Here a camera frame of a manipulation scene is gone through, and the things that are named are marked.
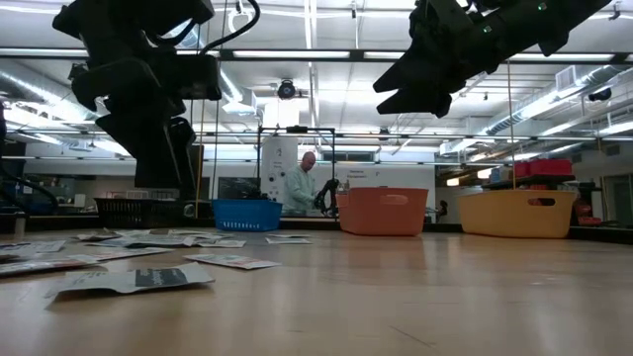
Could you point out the white grey antiseptic towelette packet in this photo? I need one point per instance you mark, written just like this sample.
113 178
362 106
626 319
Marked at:
225 243
99 237
158 241
158 278

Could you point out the yellow plastic bin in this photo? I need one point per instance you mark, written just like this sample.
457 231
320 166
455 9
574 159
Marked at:
514 217

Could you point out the black mesh basket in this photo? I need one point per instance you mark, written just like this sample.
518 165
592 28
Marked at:
138 212

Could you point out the orange plastic bin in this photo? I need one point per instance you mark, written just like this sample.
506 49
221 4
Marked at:
381 212

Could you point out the black background rig frame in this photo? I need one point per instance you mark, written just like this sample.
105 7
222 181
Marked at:
297 130

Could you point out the small dark screen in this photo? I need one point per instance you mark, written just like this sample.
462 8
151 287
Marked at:
237 187

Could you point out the black background robot arm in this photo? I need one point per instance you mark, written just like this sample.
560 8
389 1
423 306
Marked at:
329 193

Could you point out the red object on rack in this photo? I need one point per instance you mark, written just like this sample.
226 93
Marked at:
586 210

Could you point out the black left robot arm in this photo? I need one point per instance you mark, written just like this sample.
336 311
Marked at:
123 20

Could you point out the black overhead crossbar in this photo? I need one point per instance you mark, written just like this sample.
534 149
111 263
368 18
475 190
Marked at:
297 55

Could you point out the silver ventilation duct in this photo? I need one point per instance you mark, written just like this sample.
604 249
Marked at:
232 86
49 99
544 103

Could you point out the white orange ointment packet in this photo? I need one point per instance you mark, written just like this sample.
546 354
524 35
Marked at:
44 266
232 261
133 253

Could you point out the black ceiling camera cluster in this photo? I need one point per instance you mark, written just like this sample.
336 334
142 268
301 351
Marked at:
74 70

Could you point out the person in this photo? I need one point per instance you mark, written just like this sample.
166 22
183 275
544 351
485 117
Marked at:
441 208
299 188

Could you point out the blue plastic bin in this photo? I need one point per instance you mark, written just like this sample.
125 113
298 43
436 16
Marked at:
247 215

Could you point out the red storage bins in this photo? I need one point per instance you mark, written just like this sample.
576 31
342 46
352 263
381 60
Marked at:
549 167

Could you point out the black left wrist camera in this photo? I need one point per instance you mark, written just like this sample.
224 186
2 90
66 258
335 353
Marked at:
195 76

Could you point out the black overhead camera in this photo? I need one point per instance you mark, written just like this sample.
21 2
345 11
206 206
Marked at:
287 90

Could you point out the green striped bandage wrapper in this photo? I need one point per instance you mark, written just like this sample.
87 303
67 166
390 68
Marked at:
131 232
190 231

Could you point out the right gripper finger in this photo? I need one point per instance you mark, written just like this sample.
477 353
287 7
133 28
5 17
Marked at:
420 101
408 71

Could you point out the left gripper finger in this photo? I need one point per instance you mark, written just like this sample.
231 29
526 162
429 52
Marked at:
185 158
148 158

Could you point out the small black ceiling camera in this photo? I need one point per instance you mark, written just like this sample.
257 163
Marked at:
600 94

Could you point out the dark wall shelf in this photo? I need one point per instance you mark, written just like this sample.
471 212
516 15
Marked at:
529 179

